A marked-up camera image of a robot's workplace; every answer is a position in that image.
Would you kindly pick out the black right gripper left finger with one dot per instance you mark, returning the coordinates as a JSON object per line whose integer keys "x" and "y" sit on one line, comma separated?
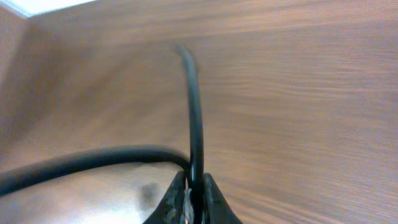
{"x": 170, "y": 210}

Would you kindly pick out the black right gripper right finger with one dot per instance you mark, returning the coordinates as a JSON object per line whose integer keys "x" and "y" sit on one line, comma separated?
{"x": 216, "y": 210}

